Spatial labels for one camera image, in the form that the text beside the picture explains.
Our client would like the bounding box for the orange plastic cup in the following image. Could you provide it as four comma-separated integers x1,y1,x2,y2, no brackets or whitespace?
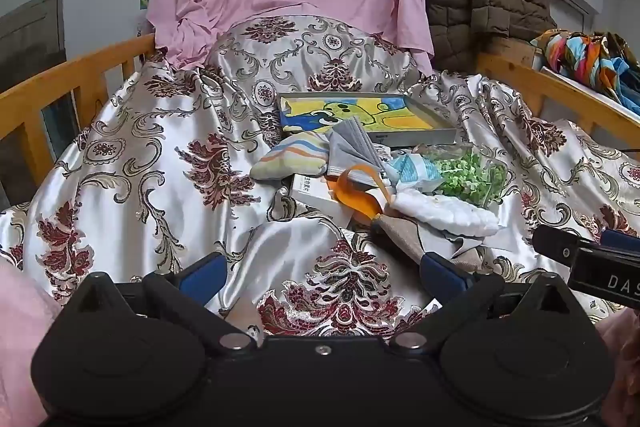
327,164,396,228

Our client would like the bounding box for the pink fuzzy clothing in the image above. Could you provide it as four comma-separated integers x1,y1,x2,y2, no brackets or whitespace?
595,307,640,427
0,257,63,427

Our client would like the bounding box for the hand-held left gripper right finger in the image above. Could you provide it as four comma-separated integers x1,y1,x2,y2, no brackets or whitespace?
389,252,591,354

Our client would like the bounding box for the colourful striped cloth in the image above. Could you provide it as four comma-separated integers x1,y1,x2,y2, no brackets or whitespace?
530,28,640,108

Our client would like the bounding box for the wooden bed rail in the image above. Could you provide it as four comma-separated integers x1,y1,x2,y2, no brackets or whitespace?
475,52,640,158
0,33,157,142

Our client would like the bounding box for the white carton box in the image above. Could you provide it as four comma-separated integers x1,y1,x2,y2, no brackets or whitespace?
290,174,351,228

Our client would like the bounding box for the floral satin blanket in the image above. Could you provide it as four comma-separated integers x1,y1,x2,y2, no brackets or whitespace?
0,14,640,343

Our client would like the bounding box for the blue white packet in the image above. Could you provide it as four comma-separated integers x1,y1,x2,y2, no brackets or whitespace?
387,154,443,195

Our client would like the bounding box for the pastel striped soft pouch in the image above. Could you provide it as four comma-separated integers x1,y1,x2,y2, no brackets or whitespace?
250,131,331,182

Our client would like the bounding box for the beige cloth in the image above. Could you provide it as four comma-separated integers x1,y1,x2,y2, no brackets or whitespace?
370,212,483,270

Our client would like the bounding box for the dark framed panel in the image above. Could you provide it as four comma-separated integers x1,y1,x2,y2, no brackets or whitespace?
0,0,81,208

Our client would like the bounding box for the bag of green artificial leaves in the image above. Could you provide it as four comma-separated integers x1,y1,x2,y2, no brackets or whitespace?
415,144,508,208

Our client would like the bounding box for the grey box with cartoon lining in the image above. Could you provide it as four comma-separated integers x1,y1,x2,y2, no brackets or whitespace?
276,92,458,148

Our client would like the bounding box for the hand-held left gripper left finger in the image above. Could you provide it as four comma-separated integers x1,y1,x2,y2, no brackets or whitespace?
57,252,257,354

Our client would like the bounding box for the white fluffy cloth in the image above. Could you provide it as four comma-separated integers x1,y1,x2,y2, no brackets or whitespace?
392,189,501,238

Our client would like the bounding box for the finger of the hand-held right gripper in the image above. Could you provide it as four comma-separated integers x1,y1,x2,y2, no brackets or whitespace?
531,225,601,268
599,228,640,254

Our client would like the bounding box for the grey face mask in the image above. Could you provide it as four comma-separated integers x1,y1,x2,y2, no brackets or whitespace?
327,116,391,185

